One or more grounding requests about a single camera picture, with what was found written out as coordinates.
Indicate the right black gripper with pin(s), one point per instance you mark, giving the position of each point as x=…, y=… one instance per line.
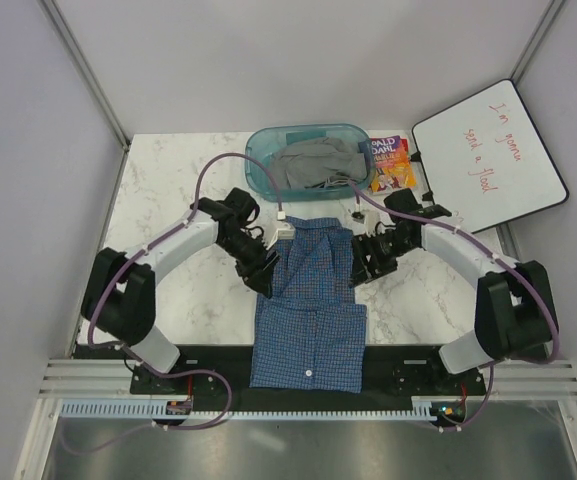
x=364, y=245

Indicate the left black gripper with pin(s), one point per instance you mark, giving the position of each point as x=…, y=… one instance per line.
x=257, y=266

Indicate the blue checkered long sleeve shirt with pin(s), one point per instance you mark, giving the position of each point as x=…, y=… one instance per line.
x=311, y=333

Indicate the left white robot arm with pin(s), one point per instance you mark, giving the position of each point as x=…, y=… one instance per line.
x=120, y=296

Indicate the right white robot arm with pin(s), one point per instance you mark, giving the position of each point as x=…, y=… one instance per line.
x=514, y=317

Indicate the Roald Dahl book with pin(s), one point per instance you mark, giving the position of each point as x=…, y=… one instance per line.
x=388, y=165

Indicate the grey shirt in bin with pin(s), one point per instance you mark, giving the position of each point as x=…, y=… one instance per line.
x=318, y=163

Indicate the teal plastic bin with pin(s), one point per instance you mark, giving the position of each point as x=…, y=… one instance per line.
x=262, y=145

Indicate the small whiteboard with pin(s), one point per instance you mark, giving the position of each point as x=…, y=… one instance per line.
x=425, y=192

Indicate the whiteboard with red writing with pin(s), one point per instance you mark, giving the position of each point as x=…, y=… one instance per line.
x=484, y=159

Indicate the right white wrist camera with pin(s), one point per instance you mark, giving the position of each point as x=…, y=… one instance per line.
x=366, y=221

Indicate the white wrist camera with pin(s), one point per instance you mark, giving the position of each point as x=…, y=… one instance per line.
x=280, y=230
x=366, y=221

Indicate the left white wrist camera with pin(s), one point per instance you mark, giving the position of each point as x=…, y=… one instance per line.
x=280, y=230

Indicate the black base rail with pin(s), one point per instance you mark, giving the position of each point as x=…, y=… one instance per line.
x=392, y=376

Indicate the white slotted cable duct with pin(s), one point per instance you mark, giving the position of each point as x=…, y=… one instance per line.
x=168, y=410

